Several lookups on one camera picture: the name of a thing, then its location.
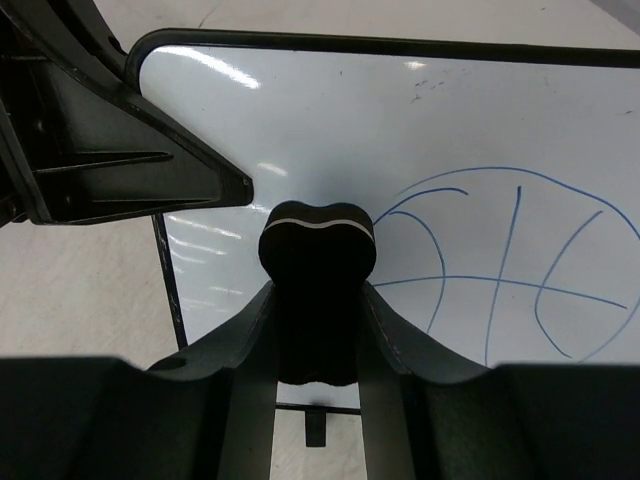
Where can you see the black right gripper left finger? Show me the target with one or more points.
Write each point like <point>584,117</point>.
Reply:
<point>205,412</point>

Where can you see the black whiteboard eraser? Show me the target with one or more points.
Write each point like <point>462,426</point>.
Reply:
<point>318,259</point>

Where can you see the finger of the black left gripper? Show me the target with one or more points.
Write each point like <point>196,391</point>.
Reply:
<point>80,145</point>

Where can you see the small black-framed whiteboard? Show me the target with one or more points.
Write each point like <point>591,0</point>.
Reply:
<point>502,180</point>

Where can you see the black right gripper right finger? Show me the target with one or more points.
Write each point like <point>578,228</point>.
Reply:
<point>429,413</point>

